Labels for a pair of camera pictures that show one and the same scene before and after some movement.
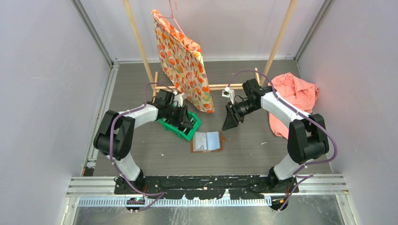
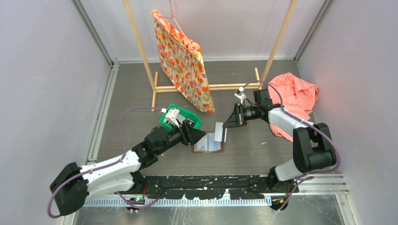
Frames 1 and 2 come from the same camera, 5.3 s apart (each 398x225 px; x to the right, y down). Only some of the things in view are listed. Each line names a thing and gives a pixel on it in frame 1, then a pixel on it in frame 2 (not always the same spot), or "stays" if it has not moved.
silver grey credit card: [201, 141] stays
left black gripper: [183, 116] -> [189, 135]
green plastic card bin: [195, 122] stays
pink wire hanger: [172, 17] stays
